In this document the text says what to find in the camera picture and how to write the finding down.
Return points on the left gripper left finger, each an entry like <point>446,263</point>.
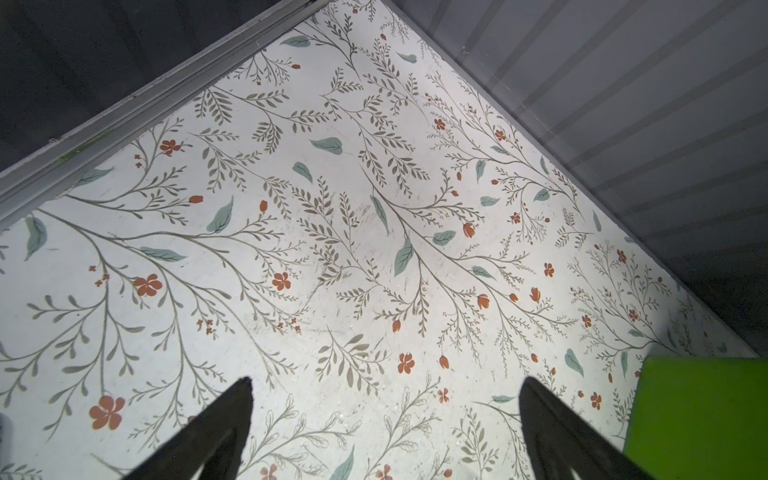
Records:
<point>211,445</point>

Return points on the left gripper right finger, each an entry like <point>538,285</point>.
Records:
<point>561,445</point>

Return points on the green plastic waste bin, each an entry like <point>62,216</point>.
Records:
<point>697,418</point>

